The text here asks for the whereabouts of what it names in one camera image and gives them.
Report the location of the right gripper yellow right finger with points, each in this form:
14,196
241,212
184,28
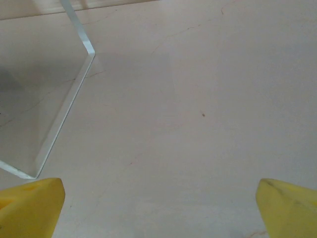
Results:
289,213

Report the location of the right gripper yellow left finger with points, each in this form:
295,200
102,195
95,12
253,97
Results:
27,210

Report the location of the wooden shelf with white frame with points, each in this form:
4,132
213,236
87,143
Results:
77,24

